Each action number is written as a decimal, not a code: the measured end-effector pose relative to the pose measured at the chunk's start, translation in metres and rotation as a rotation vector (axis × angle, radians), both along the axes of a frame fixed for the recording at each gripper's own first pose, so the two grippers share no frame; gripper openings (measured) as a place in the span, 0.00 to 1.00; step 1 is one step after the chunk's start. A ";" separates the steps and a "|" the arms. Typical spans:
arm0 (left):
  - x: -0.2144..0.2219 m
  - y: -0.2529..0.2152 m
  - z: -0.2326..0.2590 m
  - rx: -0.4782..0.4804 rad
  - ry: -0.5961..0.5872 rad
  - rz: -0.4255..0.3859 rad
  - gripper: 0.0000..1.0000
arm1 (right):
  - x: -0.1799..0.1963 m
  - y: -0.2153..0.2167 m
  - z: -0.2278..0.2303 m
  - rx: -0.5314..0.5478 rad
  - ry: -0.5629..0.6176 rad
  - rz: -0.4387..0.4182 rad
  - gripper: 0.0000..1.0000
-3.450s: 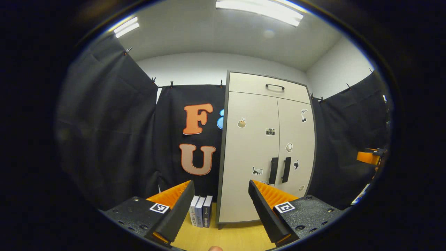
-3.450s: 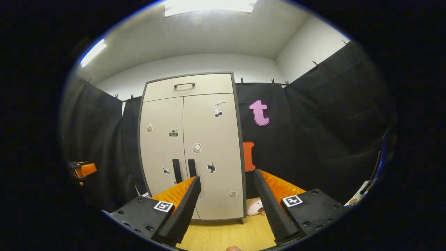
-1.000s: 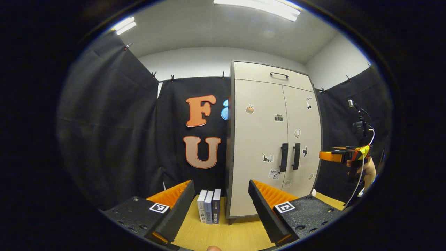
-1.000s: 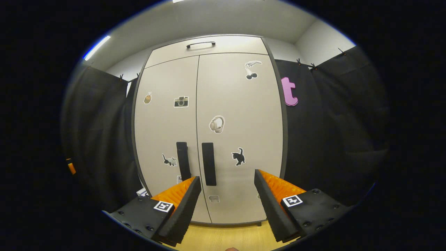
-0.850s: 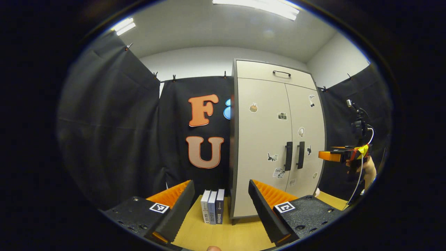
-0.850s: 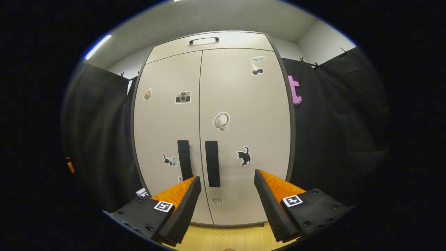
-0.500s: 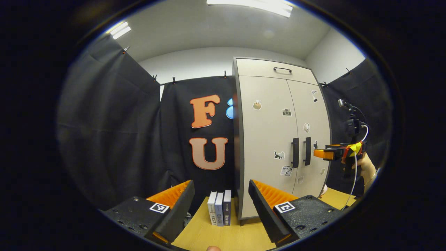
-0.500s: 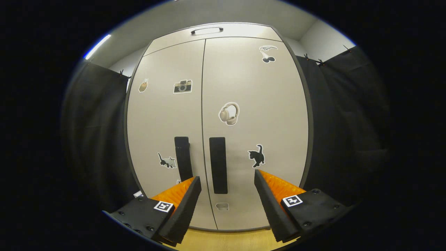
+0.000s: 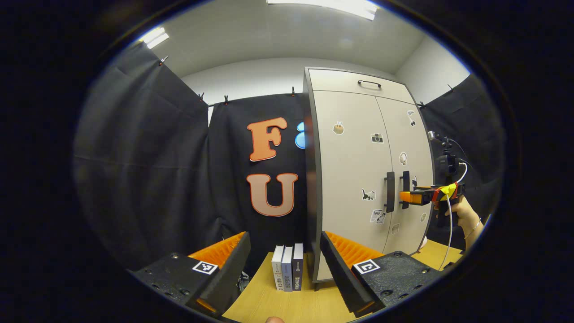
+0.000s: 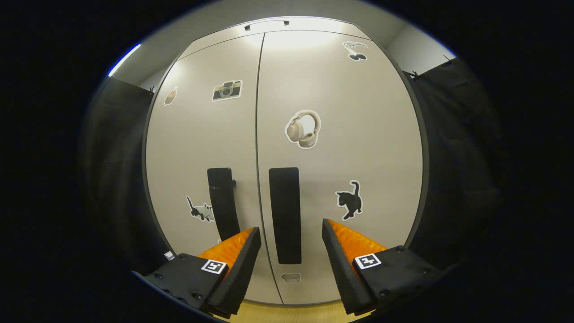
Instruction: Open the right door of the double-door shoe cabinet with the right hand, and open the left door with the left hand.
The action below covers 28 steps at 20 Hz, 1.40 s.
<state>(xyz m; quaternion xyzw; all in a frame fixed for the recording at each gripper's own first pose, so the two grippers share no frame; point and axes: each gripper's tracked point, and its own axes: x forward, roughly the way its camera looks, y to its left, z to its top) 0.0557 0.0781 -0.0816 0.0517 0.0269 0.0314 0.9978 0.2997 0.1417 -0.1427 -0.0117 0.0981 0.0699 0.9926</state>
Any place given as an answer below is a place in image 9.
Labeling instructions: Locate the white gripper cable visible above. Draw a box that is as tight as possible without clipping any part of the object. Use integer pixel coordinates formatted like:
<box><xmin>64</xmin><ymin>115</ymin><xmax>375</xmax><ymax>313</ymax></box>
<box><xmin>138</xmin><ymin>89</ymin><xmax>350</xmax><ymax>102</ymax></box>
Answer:
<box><xmin>441</xmin><ymin>162</ymin><xmax>468</xmax><ymax>271</ymax></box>

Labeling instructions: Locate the long ceiling light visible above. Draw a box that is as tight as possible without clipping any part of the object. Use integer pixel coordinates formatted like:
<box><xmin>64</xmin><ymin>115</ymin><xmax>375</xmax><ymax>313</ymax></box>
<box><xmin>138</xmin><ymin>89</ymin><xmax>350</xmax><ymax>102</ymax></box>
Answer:
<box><xmin>267</xmin><ymin>0</ymin><xmax>377</xmax><ymax>21</ymax></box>

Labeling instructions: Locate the row of black cloth clips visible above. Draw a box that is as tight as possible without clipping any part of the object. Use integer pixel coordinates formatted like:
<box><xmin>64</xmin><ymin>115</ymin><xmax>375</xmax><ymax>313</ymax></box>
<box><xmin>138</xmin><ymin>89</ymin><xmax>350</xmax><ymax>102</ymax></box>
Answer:
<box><xmin>158</xmin><ymin>55</ymin><xmax>454</xmax><ymax>109</ymax></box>

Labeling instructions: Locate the beige cabinet drawer black handle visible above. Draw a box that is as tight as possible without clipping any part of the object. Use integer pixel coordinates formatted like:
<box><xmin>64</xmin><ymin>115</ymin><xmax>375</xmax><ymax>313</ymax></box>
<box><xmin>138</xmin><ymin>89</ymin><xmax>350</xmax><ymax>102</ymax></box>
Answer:
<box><xmin>307</xmin><ymin>68</ymin><xmax>417</xmax><ymax>105</ymax></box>

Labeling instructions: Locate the beige double-door shoe cabinet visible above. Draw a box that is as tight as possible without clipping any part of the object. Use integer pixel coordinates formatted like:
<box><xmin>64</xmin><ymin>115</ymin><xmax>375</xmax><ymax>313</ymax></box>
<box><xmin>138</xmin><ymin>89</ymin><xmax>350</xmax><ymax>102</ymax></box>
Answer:
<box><xmin>303</xmin><ymin>66</ymin><xmax>436</xmax><ymax>284</ymax></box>

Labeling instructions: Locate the beige shoe cabinet door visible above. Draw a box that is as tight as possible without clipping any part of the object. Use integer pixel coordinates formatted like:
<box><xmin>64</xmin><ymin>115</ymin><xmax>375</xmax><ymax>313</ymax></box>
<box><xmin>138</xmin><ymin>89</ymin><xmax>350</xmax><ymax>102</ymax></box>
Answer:
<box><xmin>376</xmin><ymin>96</ymin><xmax>435</xmax><ymax>255</ymax></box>
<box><xmin>314</xmin><ymin>90</ymin><xmax>395</xmax><ymax>281</ymax></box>

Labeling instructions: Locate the white book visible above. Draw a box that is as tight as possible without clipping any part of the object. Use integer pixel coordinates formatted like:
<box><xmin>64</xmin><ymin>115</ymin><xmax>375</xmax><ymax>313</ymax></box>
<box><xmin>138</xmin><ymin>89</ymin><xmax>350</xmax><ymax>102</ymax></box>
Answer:
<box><xmin>271</xmin><ymin>245</ymin><xmax>285</xmax><ymax>291</ymax></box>

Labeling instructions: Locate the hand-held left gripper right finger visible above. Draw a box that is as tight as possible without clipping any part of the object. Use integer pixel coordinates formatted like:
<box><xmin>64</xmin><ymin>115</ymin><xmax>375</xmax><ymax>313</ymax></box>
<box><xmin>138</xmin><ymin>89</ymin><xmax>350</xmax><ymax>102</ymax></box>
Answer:
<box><xmin>319</xmin><ymin>231</ymin><xmax>444</xmax><ymax>317</ymax></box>

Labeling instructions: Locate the small ceiling light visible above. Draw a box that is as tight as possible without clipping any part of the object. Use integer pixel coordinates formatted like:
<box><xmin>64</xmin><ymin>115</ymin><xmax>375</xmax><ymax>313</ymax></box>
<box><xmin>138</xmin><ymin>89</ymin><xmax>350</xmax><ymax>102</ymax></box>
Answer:
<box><xmin>139</xmin><ymin>27</ymin><xmax>170</xmax><ymax>49</ymax></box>

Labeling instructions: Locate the black backdrop cloth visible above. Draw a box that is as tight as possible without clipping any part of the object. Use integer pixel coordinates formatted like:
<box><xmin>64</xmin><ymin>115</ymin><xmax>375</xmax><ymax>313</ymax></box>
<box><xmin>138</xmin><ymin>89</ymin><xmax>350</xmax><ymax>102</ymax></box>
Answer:
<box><xmin>72</xmin><ymin>40</ymin><xmax>507</xmax><ymax>274</ymax></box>

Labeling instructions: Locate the dark navy book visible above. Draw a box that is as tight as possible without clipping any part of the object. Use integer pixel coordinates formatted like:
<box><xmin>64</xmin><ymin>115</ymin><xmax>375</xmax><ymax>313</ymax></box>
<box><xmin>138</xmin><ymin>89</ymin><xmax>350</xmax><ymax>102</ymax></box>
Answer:
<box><xmin>291</xmin><ymin>243</ymin><xmax>304</xmax><ymax>291</ymax></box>

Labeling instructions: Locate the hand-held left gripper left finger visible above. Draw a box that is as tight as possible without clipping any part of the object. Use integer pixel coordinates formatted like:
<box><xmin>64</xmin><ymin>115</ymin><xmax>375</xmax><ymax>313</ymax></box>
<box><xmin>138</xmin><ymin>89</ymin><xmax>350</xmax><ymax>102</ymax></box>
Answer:
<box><xmin>127</xmin><ymin>231</ymin><xmax>252</xmax><ymax>319</ymax></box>

